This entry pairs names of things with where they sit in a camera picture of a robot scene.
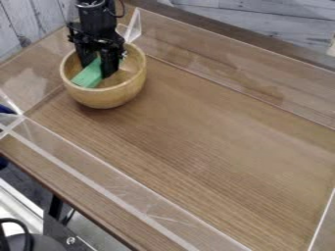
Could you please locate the brown wooden bowl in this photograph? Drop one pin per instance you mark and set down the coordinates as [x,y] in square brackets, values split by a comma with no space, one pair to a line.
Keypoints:
[115,90]

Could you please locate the clear acrylic tray wall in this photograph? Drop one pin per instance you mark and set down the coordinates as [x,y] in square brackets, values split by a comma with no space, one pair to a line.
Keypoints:
[216,162]

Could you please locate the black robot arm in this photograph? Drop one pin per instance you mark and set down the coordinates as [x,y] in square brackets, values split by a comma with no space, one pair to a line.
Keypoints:
[97,2]

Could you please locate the black base with screw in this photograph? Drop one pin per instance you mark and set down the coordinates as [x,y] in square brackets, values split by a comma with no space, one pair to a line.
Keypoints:
[39,235]

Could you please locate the blue object at edge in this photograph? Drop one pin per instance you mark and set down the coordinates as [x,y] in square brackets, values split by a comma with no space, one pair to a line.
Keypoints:
[5,110]

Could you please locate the black table leg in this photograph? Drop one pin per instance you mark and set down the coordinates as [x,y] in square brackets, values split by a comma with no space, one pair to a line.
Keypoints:
[55,207]

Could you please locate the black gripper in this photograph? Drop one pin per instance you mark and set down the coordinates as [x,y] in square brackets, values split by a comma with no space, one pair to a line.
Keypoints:
[93,33]

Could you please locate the green rectangular block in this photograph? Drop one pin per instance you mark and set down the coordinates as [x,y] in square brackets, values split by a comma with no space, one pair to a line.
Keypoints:
[88,77]

